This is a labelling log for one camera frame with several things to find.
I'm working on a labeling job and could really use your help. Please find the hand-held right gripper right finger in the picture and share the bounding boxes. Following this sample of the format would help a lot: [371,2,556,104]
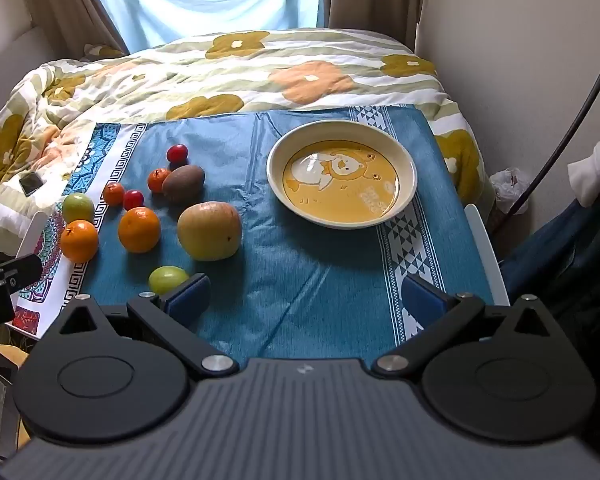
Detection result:
[371,274,561,380]

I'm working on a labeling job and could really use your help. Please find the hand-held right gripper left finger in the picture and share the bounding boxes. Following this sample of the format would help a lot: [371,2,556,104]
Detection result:
[49,274,241,381]

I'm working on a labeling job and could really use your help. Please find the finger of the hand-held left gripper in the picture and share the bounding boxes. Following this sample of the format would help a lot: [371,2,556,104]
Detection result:
[0,254,43,291]

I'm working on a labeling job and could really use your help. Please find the green apple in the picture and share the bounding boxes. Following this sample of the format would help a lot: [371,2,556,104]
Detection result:
[62,193,96,224]
[148,266,191,297]

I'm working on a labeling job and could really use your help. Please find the large yellow apple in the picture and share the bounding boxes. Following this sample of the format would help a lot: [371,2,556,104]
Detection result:
[177,201,242,262]

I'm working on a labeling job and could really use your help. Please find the orange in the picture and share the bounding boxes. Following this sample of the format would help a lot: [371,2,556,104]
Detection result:
[60,220,100,263]
[118,207,161,254]

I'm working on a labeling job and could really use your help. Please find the yellow cartoon print bowl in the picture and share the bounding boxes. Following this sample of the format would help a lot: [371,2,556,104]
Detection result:
[266,121,417,230]

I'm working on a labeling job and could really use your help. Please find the black smartphone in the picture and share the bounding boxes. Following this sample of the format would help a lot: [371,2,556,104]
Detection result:
[19,171,45,197]

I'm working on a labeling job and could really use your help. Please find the brown kiwi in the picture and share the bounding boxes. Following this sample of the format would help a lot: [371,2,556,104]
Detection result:
[161,165,205,204]

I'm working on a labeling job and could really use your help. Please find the blue patterned tablecloth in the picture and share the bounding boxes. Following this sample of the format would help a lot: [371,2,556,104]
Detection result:
[17,105,495,356]

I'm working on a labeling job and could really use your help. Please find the person's blue jeans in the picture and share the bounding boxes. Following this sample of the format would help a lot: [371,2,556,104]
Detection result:
[500,199,600,311]

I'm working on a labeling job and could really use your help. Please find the white plastic bag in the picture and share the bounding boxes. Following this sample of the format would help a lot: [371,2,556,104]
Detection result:
[490,167,530,216]

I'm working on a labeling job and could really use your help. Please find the grey bed headboard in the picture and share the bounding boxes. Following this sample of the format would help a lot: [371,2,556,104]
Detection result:
[0,25,56,88]

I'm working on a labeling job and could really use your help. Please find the floral striped duvet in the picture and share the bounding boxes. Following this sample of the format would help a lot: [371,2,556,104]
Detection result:
[0,29,495,251]

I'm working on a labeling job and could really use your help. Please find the black cable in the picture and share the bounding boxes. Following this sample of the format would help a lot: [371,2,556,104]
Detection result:
[490,62,600,237]

